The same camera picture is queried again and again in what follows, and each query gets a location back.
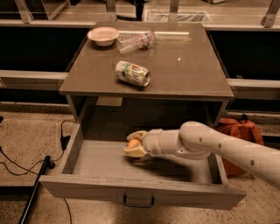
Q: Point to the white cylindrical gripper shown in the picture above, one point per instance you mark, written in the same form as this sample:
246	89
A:
151	142

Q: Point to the orange fruit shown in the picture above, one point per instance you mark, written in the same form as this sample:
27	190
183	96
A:
133	142

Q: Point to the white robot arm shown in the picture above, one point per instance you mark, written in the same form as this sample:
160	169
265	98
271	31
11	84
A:
195	140

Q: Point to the open grey top drawer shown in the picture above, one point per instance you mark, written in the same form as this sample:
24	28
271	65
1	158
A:
95	167

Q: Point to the white green soda can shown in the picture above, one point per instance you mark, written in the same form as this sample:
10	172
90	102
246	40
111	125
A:
132	73

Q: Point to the black power adapter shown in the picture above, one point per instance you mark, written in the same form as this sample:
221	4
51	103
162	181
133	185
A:
64	142

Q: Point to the black pole on floor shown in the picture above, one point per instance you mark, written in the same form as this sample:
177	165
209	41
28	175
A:
34	191

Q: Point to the clear plastic water bottle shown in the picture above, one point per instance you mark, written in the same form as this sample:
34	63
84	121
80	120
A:
137	41

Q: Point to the orange backpack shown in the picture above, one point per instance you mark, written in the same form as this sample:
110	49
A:
243	129

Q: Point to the white paper bowl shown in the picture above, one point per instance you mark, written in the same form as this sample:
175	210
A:
103	36

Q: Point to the black drawer handle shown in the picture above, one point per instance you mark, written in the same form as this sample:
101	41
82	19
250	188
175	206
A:
137	202

